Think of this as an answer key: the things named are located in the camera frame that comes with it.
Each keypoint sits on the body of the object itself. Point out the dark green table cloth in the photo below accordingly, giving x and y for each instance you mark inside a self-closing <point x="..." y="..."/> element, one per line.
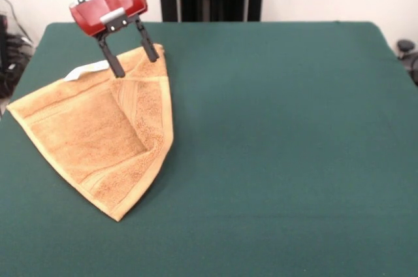
<point x="294" y="159"/>

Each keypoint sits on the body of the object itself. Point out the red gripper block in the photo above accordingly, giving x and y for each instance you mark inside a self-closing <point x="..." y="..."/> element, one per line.
<point x="107" y="9"/>

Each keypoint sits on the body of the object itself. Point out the grey office chair base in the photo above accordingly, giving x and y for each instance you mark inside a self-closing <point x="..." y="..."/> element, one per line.
<point x="408" y="55"/>

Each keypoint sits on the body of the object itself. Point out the tan terry towel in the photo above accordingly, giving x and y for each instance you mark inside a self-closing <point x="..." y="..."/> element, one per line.
<point x="98" y="133"/>

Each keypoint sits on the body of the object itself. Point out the black equipment pile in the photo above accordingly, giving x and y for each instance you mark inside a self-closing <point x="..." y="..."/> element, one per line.
<point x="13" y="61"/>

